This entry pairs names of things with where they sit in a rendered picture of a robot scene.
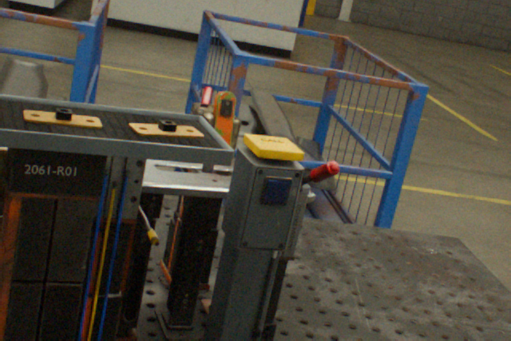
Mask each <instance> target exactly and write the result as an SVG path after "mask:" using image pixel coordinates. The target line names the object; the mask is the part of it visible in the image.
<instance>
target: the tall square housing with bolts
mask: <svg viewBox="0 0 511 341"><path fill-rule="evenodd" d="M146 161H147V159H142V158H132V157H113V156H108V158H107V163H106V170H105V179H104V184H103V189H102V194H101V196H100V200H99V202H96V204H95V209H94V215H93V225H92V230H91V237H90V242H89V251H88V256H87V259H86V262H85V278H84V281H82V283H83V288H82V293H81V304H80V310H79V315H78V320H77V330H76V336H75V341H115V338H116V334H117V325H118V320H119V314H120V309H121V301H122V294H121V290H120V289H121V281H122V276H123V271H124V265H125V256H126V252H127V247H128V242H129V232H130V227H131V224H137V221H138V219H137V214H138V209H139V204H140V199H141V190H142V185H143V180H144V175H145V167H146Z"/></svg>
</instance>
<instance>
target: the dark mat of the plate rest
mask: <svg viewBox="0 0 511 341"><path fill-rule="evenodd" d="M56 108H59V109H72V112H73V115H80V116H88V117H98V118H99V119H100V120H101V123H102V125H103V126H102V129H91V128H83V127H75V126H67V125H51V124H42V123H34V122H28V121H24V116H23V111H24V110H34V111H42V112H50V113H55V110H56ZM159 120H169V121H174V122H175V123H176V124H177V125H187V126H192V127H194V128H195V129H196V130H197V131H198V132H199V133H202V134H203V135H204V138H203V139H196V138H178V137H143V136H139V135H137V134H136V133H135V132H134V131H132V129H131V128H129V123H141V124H157V125H158V122H159ZM0 129H9V130H17V131H26V132H36V133H52V134H61V135H70V136H79V137H96V138H105V139H114V140H123V141H140V142H149V143H158V144H168V145H184V146H193V147H203V148H212V149H223V148H222V147H221V146H220V145H219V143H218V142H217V141H216V140H215V139H214V138H213V136H212V135H211V134H210V133H209V132H208V131H207V130H206V128H205V127H204V126H203V125H202V124H201V123H200V122H199V121H192V120H184V119H176V118H169V117H154V116H145V115H138V114H129V113H115V112H107V111H100V110H91V109H77V108H69V107H61V106H52V105H38V104H30V103H22V102H14V101H0Z"/></svg>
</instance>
